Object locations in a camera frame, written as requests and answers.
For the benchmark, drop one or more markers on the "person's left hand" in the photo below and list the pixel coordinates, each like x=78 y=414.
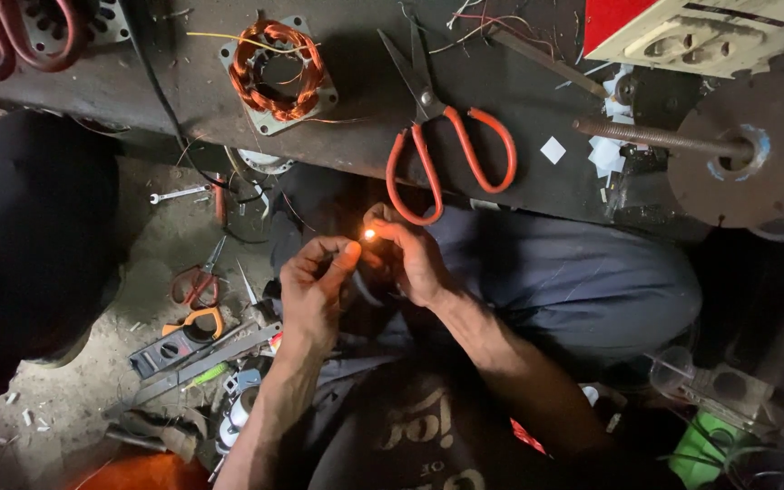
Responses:
x=310 y=299

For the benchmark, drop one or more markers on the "person's right hand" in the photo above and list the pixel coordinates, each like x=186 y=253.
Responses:
x=419 y=265

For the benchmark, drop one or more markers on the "burning match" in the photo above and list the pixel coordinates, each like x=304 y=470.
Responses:
x=369 y=235

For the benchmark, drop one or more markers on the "thin metal awl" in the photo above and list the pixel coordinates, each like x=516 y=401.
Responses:
x=248 y=286

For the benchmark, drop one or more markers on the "white tape roll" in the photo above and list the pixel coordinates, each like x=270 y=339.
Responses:
x=239 y=412

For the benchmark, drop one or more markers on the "long grey metal bar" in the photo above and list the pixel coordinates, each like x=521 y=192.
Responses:
x=194 y=371

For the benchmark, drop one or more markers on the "round metal motor cover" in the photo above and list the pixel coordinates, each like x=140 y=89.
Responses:
x=264 y=162

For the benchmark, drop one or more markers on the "person's grey trousers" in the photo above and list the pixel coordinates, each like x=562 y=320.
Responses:
x=569 y=279

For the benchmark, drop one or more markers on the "black metal gauge tool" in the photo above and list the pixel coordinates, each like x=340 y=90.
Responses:
x=164 y=352

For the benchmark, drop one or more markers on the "small silver wrench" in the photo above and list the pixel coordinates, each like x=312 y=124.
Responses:
x=177 y=194

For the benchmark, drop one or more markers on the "person's dark printed shirt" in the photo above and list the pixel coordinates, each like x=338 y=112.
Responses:
x=419 y=435

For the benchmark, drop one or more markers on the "square white paper piece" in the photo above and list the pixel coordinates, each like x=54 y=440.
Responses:
x=553 y=150

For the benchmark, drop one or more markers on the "brown worn hammer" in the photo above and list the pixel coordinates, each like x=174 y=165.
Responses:
x=160 y=435

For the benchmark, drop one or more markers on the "heap of white paper scraps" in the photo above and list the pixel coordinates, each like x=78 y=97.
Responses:
x=608 y=153

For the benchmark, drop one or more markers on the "copper-wound motor stator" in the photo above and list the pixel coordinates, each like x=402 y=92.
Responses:
x=276 y=71

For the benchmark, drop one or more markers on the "flat metal file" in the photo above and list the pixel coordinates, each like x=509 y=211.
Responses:
x=548 y=62

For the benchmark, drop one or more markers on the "orange cloth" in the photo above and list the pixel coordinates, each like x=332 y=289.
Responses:
x=140 y=473

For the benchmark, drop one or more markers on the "rusty threaded rod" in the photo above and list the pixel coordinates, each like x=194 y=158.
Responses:
x=657 y=138

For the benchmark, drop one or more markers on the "red panel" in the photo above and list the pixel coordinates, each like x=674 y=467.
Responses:
x=613 y=17

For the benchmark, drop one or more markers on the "clear plastic container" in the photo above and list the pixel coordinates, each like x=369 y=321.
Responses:
x=712 y=388

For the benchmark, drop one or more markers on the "green plastic container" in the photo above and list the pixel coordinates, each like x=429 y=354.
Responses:
x=702 y=449

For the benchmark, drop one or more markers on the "white socket board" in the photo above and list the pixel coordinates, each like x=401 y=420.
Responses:
x=705 y=37

